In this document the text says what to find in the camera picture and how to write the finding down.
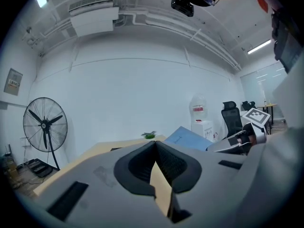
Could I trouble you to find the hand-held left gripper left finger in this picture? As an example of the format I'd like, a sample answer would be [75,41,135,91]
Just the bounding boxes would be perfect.
[33,141,177,228]

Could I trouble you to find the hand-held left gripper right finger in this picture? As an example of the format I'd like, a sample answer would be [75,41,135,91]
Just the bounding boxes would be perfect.
[155,141,248,228]

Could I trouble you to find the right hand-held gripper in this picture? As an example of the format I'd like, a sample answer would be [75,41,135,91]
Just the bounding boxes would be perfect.
[206,107,271,156]

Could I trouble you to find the blue book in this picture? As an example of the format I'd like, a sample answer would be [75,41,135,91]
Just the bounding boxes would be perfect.
[164,126,214,152]

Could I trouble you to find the wooden desk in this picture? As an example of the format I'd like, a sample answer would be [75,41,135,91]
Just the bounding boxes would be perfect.
[33,134,175,219]

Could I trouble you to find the black office chair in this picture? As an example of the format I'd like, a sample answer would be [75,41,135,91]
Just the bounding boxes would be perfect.
[221,101,244,140]
[241,100,257,113]

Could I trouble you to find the white water dispenser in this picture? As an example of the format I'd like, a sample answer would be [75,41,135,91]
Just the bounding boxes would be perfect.
[191,120,214,142]

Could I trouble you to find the clear water bottle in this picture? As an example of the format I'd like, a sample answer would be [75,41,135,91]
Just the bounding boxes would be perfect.
[189,94,210,122]

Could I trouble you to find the round wooden table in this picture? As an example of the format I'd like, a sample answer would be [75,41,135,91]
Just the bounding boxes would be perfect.
[257,103,278,125]

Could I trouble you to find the black floor case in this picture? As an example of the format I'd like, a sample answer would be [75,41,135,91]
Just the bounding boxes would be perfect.
[25,159,53,178]

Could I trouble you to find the small green plant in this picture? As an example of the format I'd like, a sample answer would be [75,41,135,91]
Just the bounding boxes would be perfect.
[141,131,157,140]

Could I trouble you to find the black standing fan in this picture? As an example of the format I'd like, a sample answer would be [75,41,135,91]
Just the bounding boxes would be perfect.
[23,97,68,172]

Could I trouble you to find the person's dark clothing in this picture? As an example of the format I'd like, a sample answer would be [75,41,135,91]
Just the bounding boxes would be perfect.
[271,8,304,74]

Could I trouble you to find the grey electrical panel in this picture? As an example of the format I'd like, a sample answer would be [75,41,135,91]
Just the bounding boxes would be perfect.
[3,67,24,96]

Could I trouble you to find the white ceiling pipes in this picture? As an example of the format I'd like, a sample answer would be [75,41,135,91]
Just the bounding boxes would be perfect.
[118,7,242,71]

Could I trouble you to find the white air conditioner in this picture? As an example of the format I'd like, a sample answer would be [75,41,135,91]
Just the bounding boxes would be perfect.
[68,0,120,38]

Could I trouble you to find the black head camera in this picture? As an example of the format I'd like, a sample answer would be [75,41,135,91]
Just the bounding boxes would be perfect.
[171,0,195,18]

